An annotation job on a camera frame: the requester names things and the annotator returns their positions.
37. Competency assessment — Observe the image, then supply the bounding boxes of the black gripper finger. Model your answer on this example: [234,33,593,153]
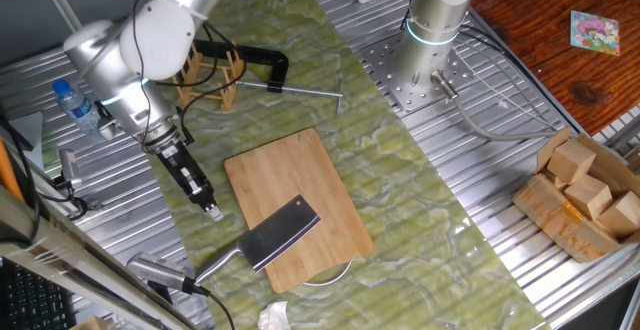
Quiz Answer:
[195,199,217,223]
[203,193,225,223]

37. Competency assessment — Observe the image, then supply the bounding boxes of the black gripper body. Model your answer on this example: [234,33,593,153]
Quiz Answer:
[149,137,216,209]

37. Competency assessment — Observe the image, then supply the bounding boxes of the steel cleaver knife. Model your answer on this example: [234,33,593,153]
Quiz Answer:
[194,193,322,285]

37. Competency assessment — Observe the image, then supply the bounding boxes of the wooden knife rack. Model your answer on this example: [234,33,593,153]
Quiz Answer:
[170,39,246,112]

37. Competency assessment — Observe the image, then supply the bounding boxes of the grey handheld tool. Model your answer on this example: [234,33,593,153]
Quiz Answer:
[126,251,197,295]

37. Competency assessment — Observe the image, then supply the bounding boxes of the bamboo cutting board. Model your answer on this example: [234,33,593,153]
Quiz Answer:
[223,127,376,294]

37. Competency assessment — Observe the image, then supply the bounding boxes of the clear water bottle blue label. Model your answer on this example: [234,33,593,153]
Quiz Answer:
[52,78,108,138]

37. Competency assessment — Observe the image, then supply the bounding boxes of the crumpled white tissue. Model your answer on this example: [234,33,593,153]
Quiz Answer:
[257,300,292,330]

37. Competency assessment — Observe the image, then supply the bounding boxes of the black C-clamp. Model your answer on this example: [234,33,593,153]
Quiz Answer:
[192,38,346,116]

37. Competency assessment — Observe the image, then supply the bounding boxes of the grey paper sheet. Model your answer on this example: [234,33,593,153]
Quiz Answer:
[9,111,45,171]

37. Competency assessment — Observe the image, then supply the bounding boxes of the orange stick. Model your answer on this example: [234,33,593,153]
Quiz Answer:
[0,137,25,204]

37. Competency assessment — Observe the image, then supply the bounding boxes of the green marble pattern mat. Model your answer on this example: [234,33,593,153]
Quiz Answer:
[97,0,551,330]

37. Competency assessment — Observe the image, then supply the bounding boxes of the black keyboard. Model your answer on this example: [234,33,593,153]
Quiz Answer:
[0,257,76,330]

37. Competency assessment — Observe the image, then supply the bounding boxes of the aluminium robot mounting plate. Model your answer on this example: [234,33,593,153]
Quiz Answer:
[357,32,476,113]

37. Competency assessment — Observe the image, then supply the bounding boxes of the brown cardboard box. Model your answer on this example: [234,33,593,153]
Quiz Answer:
[512,125,640,264]

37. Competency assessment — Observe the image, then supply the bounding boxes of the pale wooden cube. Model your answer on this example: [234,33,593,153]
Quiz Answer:
[597,191,640,240]
[563,173,614,221]
[546,139,597,186]

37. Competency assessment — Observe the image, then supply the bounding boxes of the dark brown wooden table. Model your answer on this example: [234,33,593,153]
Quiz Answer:
[469,0,640,136]

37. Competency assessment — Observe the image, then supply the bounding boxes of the colourful picture card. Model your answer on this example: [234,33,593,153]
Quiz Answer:
[570,10,621,57]

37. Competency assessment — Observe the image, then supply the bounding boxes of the black camera cable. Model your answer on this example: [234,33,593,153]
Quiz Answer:
[192,282,236,330]

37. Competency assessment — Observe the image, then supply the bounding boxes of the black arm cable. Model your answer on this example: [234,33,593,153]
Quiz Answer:
[130,0,249,154]

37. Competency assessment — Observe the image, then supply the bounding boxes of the small camera on bracket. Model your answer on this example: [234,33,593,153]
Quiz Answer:
[52,148,104,221]

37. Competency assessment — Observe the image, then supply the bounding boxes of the aluminium frame beam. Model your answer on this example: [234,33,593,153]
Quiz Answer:
[0,184,201,330]

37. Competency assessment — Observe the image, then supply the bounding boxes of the white wire board loop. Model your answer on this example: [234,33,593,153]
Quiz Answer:
[299,259,355,288]

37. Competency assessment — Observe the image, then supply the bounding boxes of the grey braided hose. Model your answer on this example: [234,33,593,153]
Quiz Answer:
[429,69,559,143]

